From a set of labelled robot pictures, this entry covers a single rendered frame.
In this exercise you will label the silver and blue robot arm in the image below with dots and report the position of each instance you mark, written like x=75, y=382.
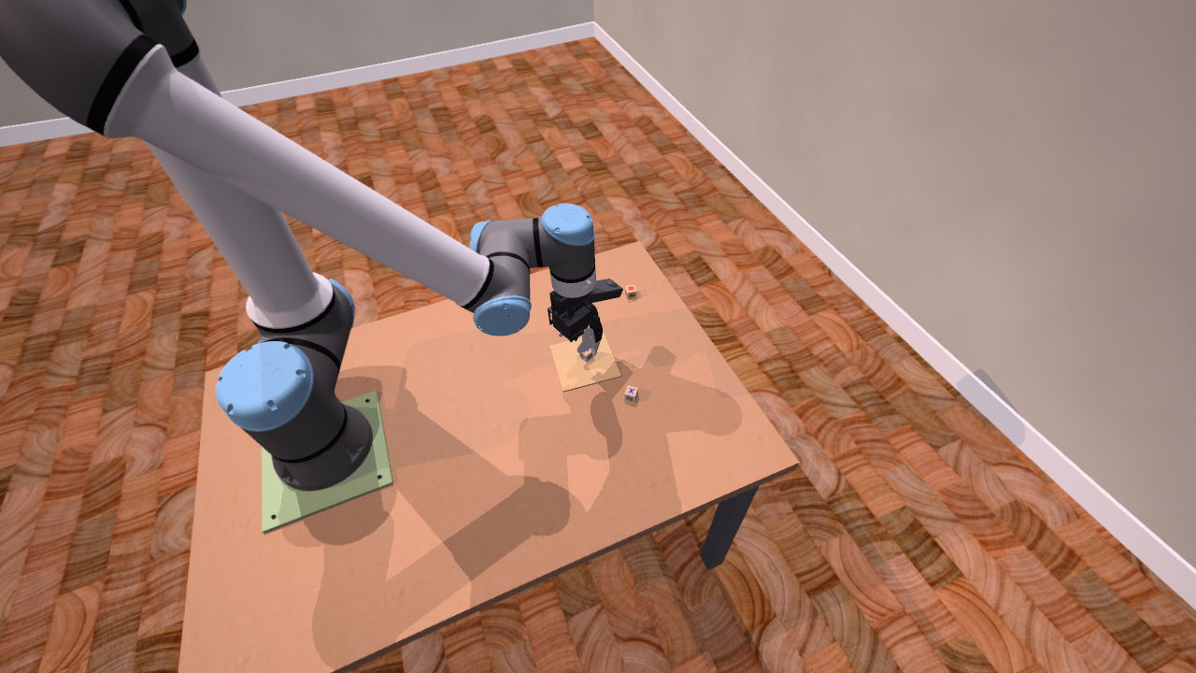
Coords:
x=87, y=59

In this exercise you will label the tan flat mat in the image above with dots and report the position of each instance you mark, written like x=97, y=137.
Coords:
x=575, y=373

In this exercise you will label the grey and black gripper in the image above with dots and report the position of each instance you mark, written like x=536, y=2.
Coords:
x=580, y=319

